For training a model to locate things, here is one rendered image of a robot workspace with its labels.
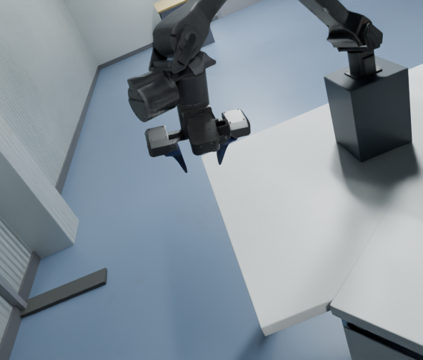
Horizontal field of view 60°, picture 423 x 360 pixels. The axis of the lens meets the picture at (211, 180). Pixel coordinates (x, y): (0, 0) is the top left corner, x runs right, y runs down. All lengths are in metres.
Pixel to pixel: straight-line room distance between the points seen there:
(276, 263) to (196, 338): 1.10
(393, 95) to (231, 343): 1.24
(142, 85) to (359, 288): 0.51
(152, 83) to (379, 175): 0.60
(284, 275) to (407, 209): 0.29
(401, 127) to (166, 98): 0.64
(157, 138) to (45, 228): 2.24
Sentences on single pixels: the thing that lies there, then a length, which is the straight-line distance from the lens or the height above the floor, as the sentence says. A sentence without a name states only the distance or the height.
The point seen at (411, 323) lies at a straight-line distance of 0.69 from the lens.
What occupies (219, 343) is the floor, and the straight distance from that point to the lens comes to 1.79.
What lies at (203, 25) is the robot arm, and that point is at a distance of 0.60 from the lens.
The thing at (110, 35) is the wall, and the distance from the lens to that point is 8.04.
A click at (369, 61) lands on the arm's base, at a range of 0.94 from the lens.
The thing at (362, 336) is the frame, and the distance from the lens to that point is 0.75.
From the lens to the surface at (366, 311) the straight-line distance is 0.71.
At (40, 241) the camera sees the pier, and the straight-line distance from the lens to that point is 2.92.
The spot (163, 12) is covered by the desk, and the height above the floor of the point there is 0.71.
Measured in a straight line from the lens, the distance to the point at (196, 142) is 0.59.
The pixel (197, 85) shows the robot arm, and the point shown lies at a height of 1.26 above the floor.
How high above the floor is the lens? 1.45
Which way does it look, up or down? 32 degrees down
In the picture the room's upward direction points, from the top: 24 degrees counter-clockwise
